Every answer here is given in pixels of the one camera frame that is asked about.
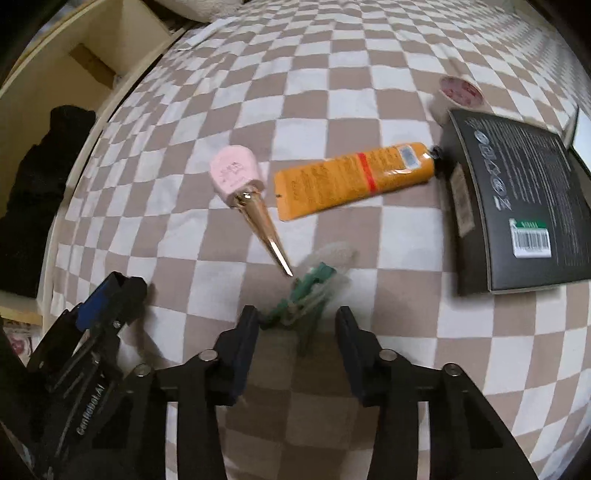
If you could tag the orange tube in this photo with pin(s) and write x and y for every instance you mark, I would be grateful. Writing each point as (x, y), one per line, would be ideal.
(351, 180)

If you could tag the pink bottle with gold cap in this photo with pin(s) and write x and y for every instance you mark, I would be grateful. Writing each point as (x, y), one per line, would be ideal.
(233, 170)

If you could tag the white box with black edges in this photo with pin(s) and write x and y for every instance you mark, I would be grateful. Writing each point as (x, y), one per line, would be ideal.
(582, 134)

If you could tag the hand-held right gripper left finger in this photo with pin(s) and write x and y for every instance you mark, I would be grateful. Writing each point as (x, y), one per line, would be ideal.
(244, 355)

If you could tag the black cardboard box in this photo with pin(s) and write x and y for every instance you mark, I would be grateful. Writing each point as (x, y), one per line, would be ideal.
(521, 203)

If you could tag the wooden shelf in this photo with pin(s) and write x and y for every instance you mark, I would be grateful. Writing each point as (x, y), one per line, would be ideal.
(41, 92)

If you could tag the clear tape roll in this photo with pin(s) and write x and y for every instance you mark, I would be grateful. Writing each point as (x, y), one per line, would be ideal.
(457, 94)

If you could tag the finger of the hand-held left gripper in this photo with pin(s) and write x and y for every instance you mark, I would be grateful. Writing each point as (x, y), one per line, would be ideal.
(94, 307)
(131, 297)

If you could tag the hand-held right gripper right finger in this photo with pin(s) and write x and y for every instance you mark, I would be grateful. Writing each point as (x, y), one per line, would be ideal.
(353, 360)

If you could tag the black cloth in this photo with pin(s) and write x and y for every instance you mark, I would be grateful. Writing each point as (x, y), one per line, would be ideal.
(32, 194)

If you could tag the white fluffy pillow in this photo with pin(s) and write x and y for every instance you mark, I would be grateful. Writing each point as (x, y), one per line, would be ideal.
(198, 7)

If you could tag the checkered beige white blanket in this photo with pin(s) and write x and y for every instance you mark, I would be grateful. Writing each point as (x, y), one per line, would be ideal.
(369, 46)

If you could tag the green clip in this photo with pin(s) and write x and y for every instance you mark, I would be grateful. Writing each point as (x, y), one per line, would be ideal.
(309, 286)

